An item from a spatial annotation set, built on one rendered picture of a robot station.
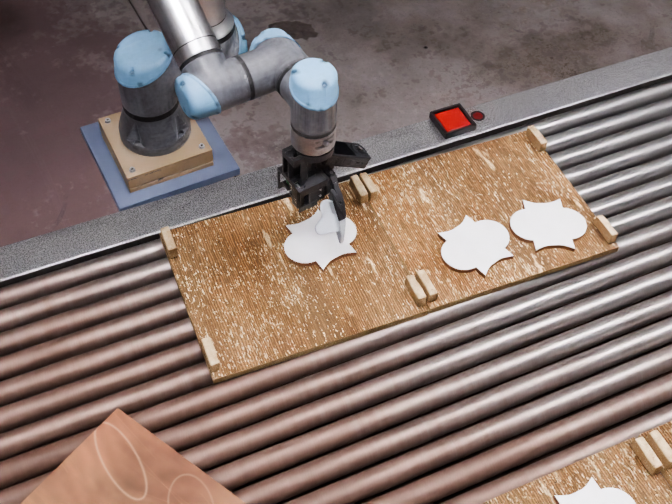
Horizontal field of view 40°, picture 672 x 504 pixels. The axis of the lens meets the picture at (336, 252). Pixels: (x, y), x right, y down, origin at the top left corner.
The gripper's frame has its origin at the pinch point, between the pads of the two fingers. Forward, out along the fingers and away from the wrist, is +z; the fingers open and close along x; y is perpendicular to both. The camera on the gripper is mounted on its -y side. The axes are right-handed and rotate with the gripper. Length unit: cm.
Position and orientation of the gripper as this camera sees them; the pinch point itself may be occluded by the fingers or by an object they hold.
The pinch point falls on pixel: (321, 215)
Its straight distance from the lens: 170.1
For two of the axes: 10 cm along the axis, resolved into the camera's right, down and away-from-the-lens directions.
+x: 5.7, 6.5, -5.0
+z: -0.3, 6.3, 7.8
